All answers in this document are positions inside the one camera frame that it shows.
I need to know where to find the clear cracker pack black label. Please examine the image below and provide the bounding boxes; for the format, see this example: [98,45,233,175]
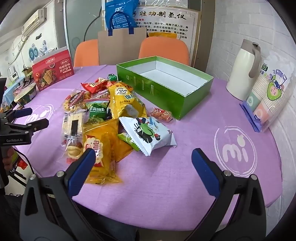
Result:
[61,109,88,164]

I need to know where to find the red chip bag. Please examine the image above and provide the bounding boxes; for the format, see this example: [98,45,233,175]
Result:
[81,78,108,94]

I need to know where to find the left orange chair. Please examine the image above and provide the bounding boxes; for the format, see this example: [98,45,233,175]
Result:
[74,39,99,67]

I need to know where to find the white thermos jug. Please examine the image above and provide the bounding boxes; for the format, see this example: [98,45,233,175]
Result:
[226,39,261,100]

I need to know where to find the Danco Galette snack pack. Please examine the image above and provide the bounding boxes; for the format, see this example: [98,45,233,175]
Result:
[62,89,91,113]

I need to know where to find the yellow snack bag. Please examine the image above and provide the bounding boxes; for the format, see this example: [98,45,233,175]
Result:
[108,82,147,119]

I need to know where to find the small green candy wrapper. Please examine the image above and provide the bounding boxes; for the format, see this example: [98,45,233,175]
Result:
[107,74,117,82]

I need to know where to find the left hand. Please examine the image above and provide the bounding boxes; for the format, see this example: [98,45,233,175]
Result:
[3,147,15,171]

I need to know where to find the green cardboard box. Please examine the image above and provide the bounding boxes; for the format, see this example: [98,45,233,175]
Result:
[116,56,214,120]

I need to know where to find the framed Chinese text poster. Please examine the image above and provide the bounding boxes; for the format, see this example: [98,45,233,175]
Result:
[133,6,201,66]

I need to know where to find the white cartoon snack bag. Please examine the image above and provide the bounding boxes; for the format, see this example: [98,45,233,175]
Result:
[119,116,177,156]

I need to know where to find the right orange chair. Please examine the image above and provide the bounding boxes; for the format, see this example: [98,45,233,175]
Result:
[138,37,190,66]

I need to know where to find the paper cups pack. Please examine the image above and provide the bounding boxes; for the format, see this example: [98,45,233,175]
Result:
[240,51,295,133]

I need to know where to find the red cracker box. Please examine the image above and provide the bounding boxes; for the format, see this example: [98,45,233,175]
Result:
[32,47,74,91]

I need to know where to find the wall air conditioner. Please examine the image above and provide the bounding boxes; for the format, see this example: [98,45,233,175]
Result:
[22,8,47,37]

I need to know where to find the blue tote bag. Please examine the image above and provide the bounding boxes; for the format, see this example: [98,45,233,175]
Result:
[105,0,139,30]

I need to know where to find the brown paper bag blue handles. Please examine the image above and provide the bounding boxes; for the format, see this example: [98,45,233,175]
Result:
[97,11,148,66]

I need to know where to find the orange chair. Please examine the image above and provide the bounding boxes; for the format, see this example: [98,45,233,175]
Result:
[74,39,99,67]
[138,37,190,66]

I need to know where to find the green pea snack bag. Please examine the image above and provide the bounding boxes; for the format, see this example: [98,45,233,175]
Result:
[86,99,111,124]

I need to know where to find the small red clear snack packet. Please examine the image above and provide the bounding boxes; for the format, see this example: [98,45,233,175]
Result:
[150,108,173,122]

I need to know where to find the orange bread snack bag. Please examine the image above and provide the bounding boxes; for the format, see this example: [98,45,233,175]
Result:
[83,119,133,185]

